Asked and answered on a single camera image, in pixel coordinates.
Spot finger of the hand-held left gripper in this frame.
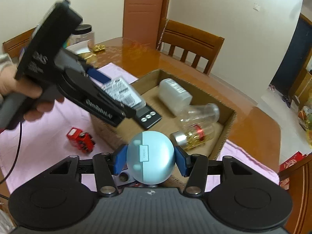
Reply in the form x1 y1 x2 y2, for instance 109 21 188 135
79 61 112 84
97 88 137 120

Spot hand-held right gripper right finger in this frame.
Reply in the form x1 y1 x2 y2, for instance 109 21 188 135
174 145 262 197

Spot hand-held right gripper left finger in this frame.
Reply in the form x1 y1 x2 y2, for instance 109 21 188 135
50 144 128 197

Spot white labelled packet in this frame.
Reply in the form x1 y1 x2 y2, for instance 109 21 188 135
101 77 147 110

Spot bottle of golden capsules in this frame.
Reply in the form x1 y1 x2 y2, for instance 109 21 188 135
170 124 216 150

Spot mint green round case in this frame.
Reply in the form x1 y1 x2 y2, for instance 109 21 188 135
126 131 175 184

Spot cardboard box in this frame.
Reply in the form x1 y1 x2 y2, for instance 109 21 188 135
90 69 237 188

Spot black digital timer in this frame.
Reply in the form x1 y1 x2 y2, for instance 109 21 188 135
135 106 162 130

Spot clear plastic jar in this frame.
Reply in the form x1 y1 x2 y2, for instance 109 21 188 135
179 103 220 132

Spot white and green container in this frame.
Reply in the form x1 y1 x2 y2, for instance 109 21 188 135
158 78 193 116

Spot person's left forearm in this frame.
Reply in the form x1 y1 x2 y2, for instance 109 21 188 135
0 53 13 72

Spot person's left hand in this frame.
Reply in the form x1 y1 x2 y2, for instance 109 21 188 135
0 66 65 122

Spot gold tissue pack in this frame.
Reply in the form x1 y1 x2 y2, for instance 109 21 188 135
66 43 106 64

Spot plastic jar with black lid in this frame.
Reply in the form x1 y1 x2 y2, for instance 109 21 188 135
73 24 95 51

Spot red toy car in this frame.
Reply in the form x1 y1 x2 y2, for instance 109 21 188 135
66 127 96 154

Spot brown wooden door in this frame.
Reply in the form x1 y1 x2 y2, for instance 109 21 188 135
123 0 171 51

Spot pink cloth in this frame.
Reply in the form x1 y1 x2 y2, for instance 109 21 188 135
0 62 279 193

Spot red gift box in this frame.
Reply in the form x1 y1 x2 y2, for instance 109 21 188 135
279 151 308 173

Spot yellow plastic bags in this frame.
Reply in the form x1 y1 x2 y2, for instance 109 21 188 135
299 105 312 149

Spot dark blue door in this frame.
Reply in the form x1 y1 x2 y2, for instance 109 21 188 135
270 17 312 95

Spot black cable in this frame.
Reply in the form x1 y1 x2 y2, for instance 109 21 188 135
0 121 23 183

